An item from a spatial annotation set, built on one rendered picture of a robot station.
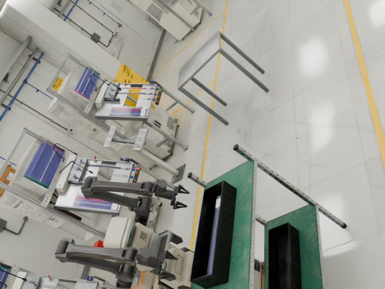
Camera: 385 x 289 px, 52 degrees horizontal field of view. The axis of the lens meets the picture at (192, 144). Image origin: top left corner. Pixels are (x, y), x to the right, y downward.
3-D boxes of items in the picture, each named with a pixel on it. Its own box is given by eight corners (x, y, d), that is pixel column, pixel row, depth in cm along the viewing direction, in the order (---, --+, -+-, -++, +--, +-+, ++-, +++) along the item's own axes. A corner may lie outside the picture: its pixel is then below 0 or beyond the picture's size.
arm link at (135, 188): (88, 180, 249) (82, 195, 242) (85, 174, 244) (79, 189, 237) (154, 184, 242) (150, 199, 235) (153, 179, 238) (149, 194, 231)
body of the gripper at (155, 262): (164, 253, 212) (150, 249, 211) (160, 271, 205) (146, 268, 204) (162, 257, 216) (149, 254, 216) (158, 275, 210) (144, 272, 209)
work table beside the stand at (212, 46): (269, 90, 457) (219, 47, 423) (226, 125, 492) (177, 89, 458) (264, 70, 491) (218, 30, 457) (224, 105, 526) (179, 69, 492)
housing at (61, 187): (79, 161, 477) (77, 154, 466) (65, 195, 445) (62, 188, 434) (73, 161, 478) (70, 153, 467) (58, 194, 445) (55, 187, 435)
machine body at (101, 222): (164, 199, 516) (125, 176, 490) (154, 248, 470) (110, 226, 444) (136, 215, 556) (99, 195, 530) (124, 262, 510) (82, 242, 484)
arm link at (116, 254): (64, 241, 221) (57, 260, 214) (61, 236, 217) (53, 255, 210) (138, 249, 214) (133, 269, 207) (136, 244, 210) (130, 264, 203)
